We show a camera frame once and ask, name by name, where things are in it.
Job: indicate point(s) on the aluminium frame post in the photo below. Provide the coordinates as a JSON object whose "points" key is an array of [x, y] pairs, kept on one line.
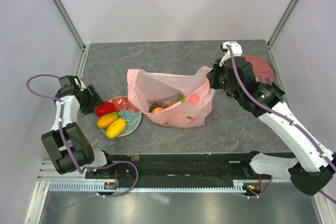
{"points": [[282, 22], [69, 23]]}

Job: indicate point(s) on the red printed t-shirt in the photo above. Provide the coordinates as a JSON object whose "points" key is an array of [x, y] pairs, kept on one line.
{"points": [[262, 69]]}

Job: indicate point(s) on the red apple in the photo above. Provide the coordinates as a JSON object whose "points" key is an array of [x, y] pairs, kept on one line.
{"points": [[104, 108]]}

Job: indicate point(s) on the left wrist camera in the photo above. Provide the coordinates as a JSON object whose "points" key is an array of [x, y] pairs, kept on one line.
{"points": [[81, 86]]}

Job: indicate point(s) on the black cloth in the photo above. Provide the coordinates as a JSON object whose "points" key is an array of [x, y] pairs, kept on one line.
{"points": [[265, 94]]}

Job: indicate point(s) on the white fruit plate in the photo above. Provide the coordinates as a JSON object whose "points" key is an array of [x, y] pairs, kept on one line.
{"points": [[127, 111]]}

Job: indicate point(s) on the orange green mango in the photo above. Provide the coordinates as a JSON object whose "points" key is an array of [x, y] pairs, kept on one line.
{"points": [[107, 119]]}

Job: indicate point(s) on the pink plastic bag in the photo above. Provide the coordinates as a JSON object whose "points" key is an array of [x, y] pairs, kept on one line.
{"points": [[145, 87]]}

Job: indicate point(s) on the slotted cable duct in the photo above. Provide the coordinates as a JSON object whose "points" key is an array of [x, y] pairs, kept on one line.
{"points": [[168, 184]]}

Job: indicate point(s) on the peach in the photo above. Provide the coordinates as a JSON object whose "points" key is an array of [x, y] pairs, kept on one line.
{"points": [[157, 110]]}

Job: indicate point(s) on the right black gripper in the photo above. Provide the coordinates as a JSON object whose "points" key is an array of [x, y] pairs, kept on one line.
{"points": [[212, 75]]}

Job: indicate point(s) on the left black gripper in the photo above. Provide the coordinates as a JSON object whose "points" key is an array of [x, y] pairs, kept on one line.
{"points": [[94, 100]]}

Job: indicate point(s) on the yellow mango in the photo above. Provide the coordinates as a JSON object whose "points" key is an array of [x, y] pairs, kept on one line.
{"points": [[115, 128]]}

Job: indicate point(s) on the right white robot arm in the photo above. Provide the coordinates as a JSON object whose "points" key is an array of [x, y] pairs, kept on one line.
{"points": [[313, 164]]}

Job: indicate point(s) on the left aluminium frame post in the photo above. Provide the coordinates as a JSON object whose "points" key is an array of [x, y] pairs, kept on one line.
{"points": [[69, 23]]}

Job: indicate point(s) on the green apple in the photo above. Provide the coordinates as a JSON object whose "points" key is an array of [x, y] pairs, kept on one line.
{"points": [[181, 98]]}

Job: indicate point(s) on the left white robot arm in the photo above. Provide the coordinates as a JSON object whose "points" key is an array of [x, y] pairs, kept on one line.
{"points": [[65, 143]]}

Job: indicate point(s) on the right aluminium frame post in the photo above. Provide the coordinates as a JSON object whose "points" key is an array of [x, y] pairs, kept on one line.
{"points": [[282, 22]]}

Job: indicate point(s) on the pineapple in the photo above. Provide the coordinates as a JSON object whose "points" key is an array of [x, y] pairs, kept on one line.
{"points": [[156, 104]]}

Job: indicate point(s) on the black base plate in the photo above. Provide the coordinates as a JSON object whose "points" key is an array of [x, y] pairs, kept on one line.
{"points": [[119, 159]]}

